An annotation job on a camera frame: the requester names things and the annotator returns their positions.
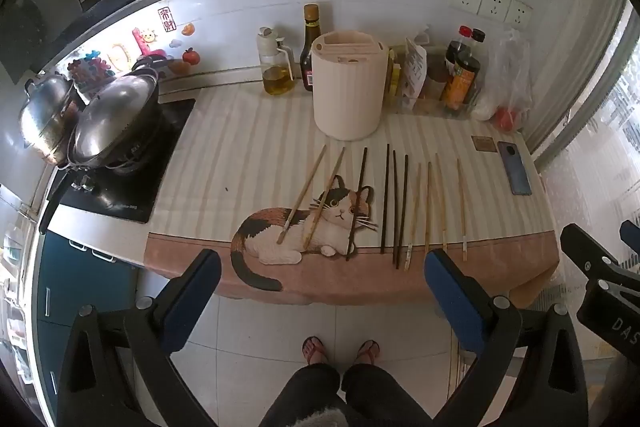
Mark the black cooktop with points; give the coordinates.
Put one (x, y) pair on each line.
(130, 192)

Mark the brown square card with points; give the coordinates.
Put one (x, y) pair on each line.
(483, 144)

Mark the red tomato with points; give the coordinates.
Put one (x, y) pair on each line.
(506, 118)

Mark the person's right foot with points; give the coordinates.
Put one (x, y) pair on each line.
(367, 352)

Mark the brown seasoning jar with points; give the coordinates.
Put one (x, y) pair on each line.
(436, 77)

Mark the person's leg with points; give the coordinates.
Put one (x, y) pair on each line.
(380, 397)
(310, 397)

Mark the white paper packet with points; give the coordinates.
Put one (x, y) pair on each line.
(415, 67)

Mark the clear plastic organizer bin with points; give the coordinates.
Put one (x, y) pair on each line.
(420, 104)

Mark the orange fruit wall sticker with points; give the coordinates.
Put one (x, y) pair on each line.
(188, 29)

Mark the dark bottle black cap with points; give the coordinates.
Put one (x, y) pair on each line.
(479, 44)

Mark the frosted glass window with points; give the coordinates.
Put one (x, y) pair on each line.
(600, 107)

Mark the person's left foot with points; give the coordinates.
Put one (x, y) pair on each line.
(315, 351)

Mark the sun wall sticker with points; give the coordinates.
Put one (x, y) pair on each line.
(145, 39)

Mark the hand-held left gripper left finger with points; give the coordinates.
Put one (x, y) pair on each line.
(192, 307)

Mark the dark wooden chopstick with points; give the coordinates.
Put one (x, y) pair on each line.
(402, 212)
(357, 204)
(395, 207)
(385, 199)

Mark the light wooden chopstick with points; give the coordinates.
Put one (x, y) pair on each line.
(324, 198)
(461, 209)
(302, 194)
(413, 214)

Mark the red seal wall sticker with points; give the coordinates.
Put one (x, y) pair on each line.
(164, 18)

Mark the person's left leg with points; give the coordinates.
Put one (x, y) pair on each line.
(310, 397)

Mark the wok with steel lid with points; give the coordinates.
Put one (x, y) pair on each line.
(112, 117)

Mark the person's right leg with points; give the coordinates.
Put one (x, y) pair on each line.
(380, 397)

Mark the blue smartphone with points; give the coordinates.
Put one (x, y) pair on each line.
(515, 169)

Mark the colourful wall sticker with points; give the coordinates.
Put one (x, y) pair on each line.
(90, 68)

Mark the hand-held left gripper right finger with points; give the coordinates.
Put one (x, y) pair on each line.
(450, 302)

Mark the cat printed table mat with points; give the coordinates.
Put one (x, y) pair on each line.
(250, 132)

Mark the red apple wall sticker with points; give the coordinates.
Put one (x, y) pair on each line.
(190, 56)

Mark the beige ribbed utensil holder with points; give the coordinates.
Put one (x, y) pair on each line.
(350, 97)

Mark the glass oil bottle white cap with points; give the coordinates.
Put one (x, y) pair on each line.
(276, 82)

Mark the clear plastic bag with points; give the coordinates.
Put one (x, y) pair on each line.
(505, 72)

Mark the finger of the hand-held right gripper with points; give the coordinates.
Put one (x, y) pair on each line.
(582, 247)
(631, 234)

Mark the teal base cabinet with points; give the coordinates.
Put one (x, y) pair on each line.
(75, 297)

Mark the person's foot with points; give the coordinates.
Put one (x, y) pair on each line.
(315, 351)
(367, 352)

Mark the dark sauce bottle yellow cap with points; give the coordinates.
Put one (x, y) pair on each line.
(306, 62)

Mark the orange label sauce bottle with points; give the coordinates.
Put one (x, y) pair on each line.
(460, 89)

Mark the steel kettle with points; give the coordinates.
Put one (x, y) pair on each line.
(45, 112)

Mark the yellow seasoning box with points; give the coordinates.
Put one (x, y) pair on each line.
(395, 77)

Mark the dark bottle red cap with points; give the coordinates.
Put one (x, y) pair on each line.
(460, 44)

